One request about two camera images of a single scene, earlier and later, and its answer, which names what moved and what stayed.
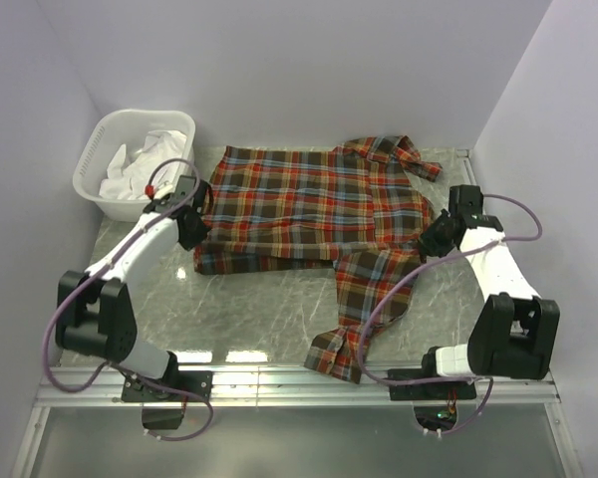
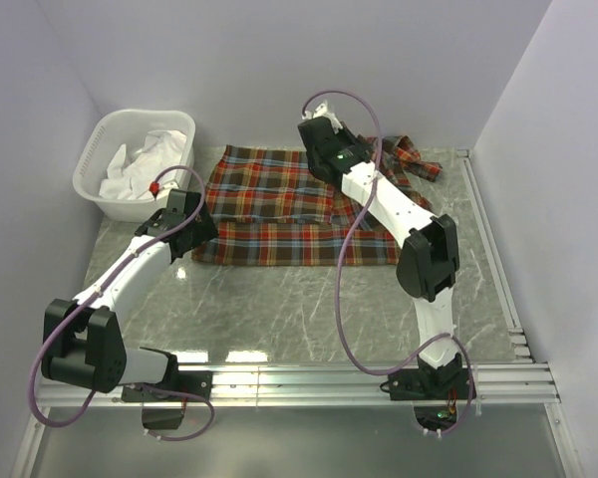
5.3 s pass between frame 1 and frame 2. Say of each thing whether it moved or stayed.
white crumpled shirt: stayed
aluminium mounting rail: stayed
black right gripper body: moved
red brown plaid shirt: moved
